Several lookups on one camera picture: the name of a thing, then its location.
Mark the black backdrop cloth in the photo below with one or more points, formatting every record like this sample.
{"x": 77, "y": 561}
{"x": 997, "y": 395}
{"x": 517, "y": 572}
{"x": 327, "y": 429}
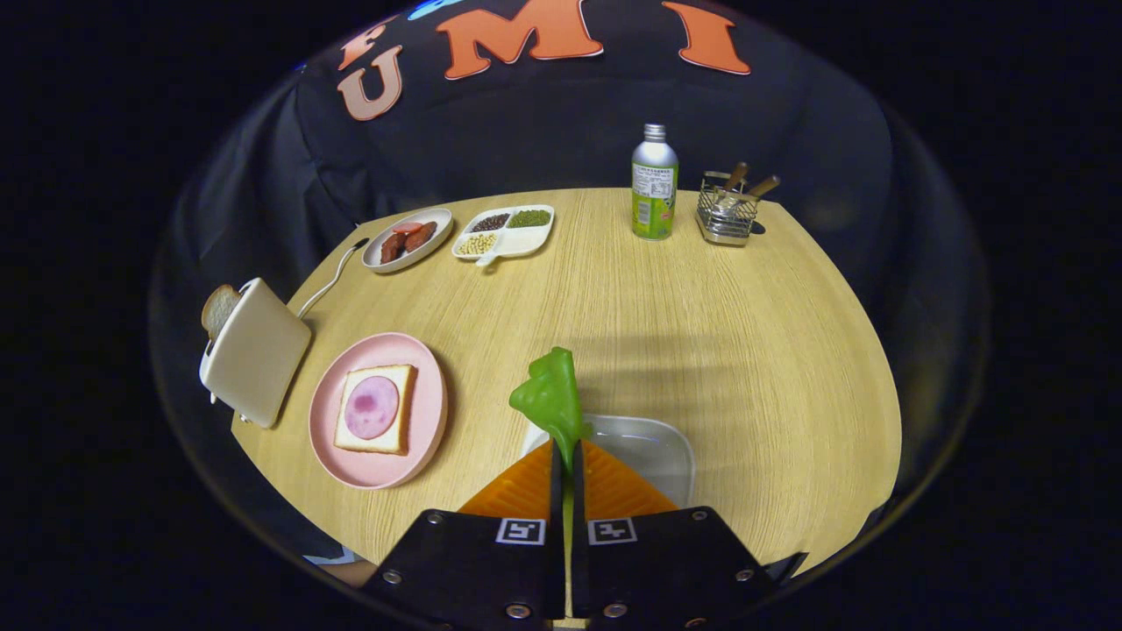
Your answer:
{"x": 526, "y": 131}

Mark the green lettuce leaf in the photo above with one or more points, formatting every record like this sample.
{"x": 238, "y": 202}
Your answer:
{"x": 552, "y": 394}

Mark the white rectangular plate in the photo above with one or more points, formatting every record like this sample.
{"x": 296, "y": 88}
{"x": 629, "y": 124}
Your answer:
{"x": 649, "y": 456}

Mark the bread slice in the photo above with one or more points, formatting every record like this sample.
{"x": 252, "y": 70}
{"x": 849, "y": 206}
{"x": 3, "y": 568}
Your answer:
{"x": 219, "y": 308}
{"x": 405, "y": 386}

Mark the white divided dish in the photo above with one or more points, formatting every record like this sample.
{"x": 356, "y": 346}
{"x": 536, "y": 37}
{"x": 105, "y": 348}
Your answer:
{"x": 526, "y": 238}

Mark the yellow bean pile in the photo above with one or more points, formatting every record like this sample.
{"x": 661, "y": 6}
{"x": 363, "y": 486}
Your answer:
{"x": 478, "y": 244}

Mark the pink sausage slice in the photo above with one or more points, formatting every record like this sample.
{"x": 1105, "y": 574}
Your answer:
{"x": 408, "y": 227}

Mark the pink ham slice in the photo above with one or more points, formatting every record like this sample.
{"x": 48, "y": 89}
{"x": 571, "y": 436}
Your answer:
{"x": 372, "y": 407}

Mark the green bottle with silver cap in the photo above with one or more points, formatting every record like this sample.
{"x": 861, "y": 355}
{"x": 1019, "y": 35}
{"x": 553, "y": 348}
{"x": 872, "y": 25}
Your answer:
{"x": 655, "y": 193}

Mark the pink round plate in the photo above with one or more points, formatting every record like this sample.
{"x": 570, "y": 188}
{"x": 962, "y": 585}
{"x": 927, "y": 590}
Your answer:
{"x": 429, "y": 421}

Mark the dark bean pile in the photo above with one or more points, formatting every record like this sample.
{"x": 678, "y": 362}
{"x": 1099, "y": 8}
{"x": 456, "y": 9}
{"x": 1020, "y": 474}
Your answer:
{"x": 491, "y": 222}

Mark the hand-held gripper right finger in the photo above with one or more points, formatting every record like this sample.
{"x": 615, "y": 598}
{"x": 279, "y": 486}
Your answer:
{"x": 657, "y": 570}

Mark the white toaster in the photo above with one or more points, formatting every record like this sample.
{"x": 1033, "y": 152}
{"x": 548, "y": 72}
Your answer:
{"x": 259, "y": 355}

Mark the red meat slice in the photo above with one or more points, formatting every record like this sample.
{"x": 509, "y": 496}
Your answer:
{"x": 392, "y": 247}
{"x": 421, "y": 237}

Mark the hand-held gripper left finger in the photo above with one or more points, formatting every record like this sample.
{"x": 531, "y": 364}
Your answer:
{"x": 473, "y": 570}

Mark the green bean pile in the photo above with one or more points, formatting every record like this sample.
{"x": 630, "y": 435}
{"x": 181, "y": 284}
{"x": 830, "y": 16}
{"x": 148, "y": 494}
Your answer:
{"x": 530, "y": 218}

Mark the white round plate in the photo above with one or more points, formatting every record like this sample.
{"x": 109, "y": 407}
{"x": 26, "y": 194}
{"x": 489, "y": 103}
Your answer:
{"x": 438, "y": 223}

